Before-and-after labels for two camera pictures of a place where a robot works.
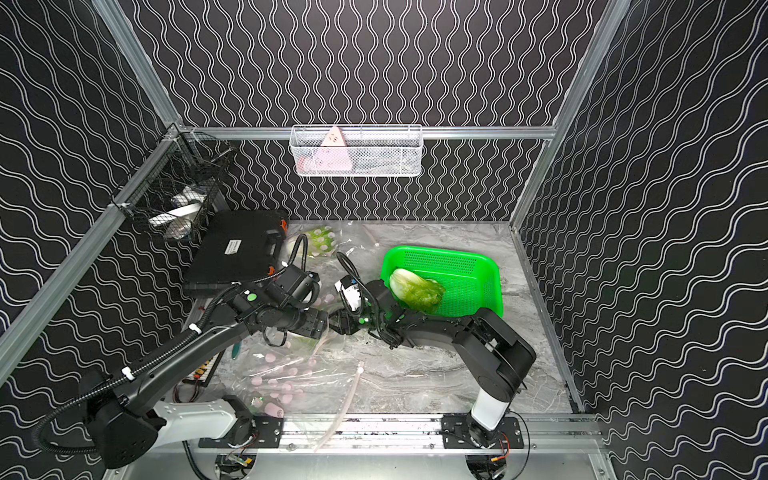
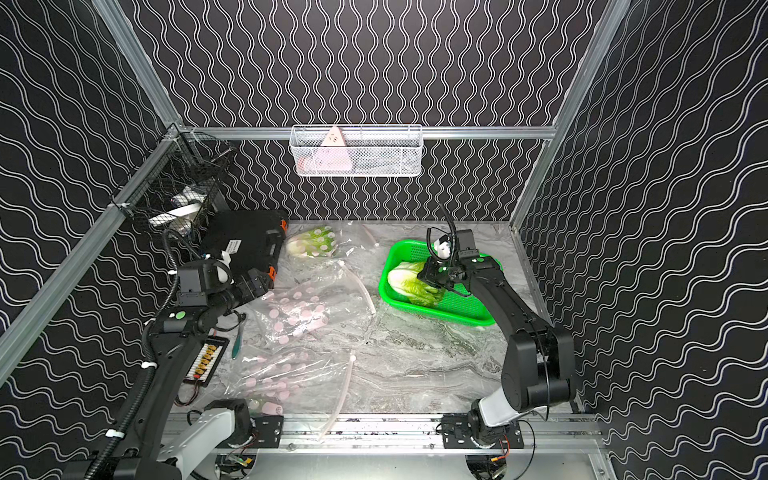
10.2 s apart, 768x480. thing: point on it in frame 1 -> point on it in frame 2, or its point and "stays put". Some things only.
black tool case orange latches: [236, 248] stays put
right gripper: [344, 320] -> [428, 272]
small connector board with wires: [203, 375] stays put
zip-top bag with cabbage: [331, 341] -> [307, 301]
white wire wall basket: [356, 150] stays put
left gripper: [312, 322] -> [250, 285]
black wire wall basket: [168, 197] stays put
